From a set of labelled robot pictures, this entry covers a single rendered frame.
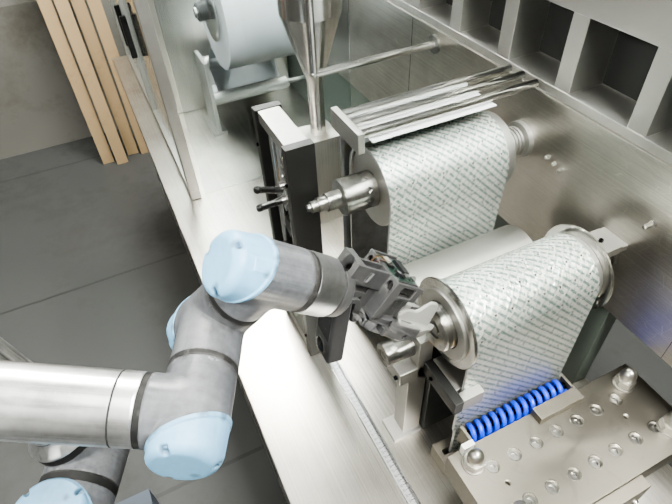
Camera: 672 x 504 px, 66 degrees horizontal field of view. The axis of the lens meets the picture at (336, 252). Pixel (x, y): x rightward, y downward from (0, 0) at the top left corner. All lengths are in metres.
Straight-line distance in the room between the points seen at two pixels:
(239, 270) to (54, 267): 2.59
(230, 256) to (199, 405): 0.15
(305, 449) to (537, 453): 0.42
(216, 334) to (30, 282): 2.51
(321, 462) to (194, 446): 0.57
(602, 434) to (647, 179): 0.43
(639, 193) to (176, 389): 0.71
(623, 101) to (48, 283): 2.65
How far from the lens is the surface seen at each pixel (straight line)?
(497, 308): 0.77
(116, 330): 2.61
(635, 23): 0.87
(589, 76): 0.98
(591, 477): 0.98
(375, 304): 0.66
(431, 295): 0.79
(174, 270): 2.78
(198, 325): 0.59
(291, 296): 0.56
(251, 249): 0.52
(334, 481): 1.05
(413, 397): 0.98
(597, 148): 0.94
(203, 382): 0.54
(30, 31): 3.83
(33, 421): 0.57
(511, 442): 0.97
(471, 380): 0.85
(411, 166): 0.85
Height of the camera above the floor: 1.87
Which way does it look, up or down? 44 degrees down
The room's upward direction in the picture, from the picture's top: 3 degrees counter-clockwise
